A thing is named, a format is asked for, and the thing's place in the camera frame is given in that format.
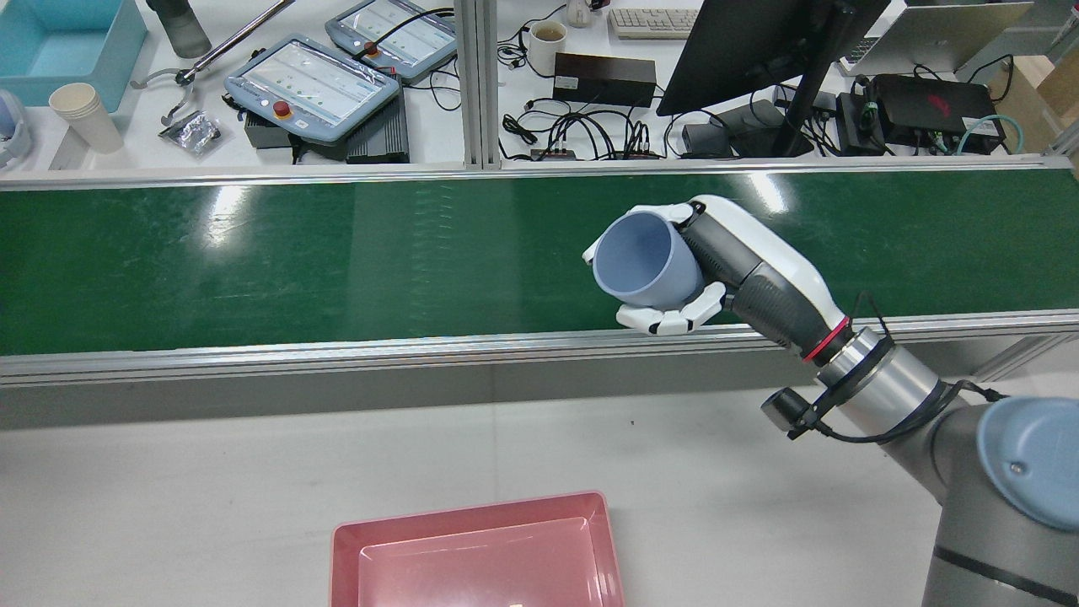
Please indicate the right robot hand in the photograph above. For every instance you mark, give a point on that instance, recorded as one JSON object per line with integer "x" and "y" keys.
{"x": 759, "y": 270}

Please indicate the light blue plastic cup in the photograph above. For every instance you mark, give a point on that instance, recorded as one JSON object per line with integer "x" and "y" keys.
{"x": 641, "y": 253}

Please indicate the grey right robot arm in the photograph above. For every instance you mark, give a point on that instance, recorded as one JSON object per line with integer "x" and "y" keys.
{"x": 952, "y": 472}

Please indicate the grey adapter box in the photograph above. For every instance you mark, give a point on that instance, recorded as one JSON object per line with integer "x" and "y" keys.
{"x": 704, "y": 139}

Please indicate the black docking box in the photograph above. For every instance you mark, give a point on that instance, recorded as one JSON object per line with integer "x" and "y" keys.
{"x": 936, "y": 110}

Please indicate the cardboard box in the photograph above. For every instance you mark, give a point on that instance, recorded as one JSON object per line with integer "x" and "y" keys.
{"x": 1041, "y": 101}

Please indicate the black finned control box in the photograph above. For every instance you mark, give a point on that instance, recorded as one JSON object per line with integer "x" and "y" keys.
{"x": 379, "y": 135}

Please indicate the pink plastic box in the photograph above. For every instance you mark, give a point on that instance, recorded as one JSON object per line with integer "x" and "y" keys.
{"x": 472, "y": 565}

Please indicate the teal plastic box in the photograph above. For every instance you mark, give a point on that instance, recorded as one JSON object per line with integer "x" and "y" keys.
{"x": 59, "y": 51}

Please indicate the black power adapter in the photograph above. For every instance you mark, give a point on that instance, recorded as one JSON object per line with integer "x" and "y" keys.
{"x": 860, "y": 126}

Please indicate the black monitor with stand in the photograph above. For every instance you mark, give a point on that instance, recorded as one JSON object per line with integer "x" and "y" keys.
{"x": 742, "y": 51}

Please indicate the black power brick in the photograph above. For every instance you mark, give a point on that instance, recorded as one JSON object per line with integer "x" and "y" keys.
{"x": 603, "y": 83}

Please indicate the white keyboard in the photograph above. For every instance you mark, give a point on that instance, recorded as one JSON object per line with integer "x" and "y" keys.
{"x": 653, "y": 23}

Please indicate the silver laptop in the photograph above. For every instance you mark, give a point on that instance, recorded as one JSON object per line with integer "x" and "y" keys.
{"x": 936, "y": 38}

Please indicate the white mug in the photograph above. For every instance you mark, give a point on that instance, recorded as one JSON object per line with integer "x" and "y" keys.
{"x": 546, "y": 55}

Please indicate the white computer mouse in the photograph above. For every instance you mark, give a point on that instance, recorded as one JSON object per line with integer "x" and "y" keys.
{"x": 579, "y": 13}

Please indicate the small teach pendant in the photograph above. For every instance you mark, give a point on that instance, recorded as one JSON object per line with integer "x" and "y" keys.
{"x": 396, "y": 38}

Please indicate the large teach pendant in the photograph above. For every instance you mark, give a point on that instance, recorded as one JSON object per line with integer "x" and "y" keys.
{"x": 312, "y": 84}

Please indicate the green conveyor belt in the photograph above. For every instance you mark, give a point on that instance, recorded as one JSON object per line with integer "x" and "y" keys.
{"x": 253, "y": 270}

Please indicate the clear plastic bag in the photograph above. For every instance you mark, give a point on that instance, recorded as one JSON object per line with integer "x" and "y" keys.
{"x": 192, "y": 135}

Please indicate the metal reacher grabber tool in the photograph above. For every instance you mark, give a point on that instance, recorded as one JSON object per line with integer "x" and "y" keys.
{"x": 184, "y": 77}

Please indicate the dark grey tumbler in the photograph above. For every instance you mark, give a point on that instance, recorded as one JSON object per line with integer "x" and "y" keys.
{"x": 181, "y": 29}

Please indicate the stack of paper cups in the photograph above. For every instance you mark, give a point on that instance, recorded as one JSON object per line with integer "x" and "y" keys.
{"x": 88, "y": 122}

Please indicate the white and blue object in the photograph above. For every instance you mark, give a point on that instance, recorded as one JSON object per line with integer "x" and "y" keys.
{"x": 10, "y": 126}

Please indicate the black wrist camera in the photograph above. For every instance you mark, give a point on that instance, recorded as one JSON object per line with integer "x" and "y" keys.
{"x": 784, "y": 409}

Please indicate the aluminium divider post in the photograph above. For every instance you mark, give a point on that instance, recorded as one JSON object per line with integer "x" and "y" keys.
{"x": 476, "y": 84}

